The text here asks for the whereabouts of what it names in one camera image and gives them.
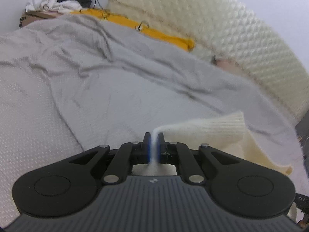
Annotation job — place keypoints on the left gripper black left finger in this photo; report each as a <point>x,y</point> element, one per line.
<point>68,186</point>

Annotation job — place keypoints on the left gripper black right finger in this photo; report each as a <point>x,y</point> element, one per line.
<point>236,185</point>

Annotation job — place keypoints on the cream white knit sweater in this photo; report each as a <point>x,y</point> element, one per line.
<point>230,134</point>

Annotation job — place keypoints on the grey bed cover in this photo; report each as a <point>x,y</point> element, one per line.
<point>72,83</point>

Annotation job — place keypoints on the cream quilted headboard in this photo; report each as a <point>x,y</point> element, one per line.
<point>228,29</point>

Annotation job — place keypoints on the yellow cloth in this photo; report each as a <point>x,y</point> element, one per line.
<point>141,27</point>

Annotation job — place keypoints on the white crumpled cloth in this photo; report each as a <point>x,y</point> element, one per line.
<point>64,7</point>

